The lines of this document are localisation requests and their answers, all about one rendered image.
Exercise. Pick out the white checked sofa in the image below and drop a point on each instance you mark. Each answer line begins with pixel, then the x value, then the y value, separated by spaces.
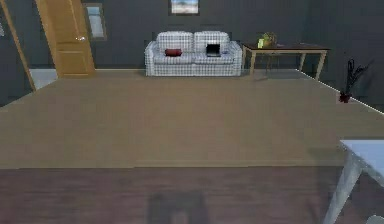
pixel 193 61

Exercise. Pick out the dark top wooden table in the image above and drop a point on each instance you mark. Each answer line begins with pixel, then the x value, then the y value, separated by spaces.
pixel 286 47

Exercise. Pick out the red cushion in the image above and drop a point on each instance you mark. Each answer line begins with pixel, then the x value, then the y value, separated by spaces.
pixel 173 52

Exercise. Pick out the black laptop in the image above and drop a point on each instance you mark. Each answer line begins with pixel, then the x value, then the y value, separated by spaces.
pixel 213 50

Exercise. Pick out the framed window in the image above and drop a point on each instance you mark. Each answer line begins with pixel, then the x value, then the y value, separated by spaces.
pixel 95 21

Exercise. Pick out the green box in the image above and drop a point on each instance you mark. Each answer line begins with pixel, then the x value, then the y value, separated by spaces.
pixel 260 43

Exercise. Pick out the wooden room door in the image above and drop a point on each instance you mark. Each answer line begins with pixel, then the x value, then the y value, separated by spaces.
pixel 68 40

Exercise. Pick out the white table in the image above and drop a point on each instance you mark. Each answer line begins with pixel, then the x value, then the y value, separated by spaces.
pixel 360 166

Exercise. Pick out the dark plant in red pot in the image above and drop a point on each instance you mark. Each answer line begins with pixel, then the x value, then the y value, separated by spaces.
pixel 350 80

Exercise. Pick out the framed wall picture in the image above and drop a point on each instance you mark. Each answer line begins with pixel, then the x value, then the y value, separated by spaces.
pixel 184 6

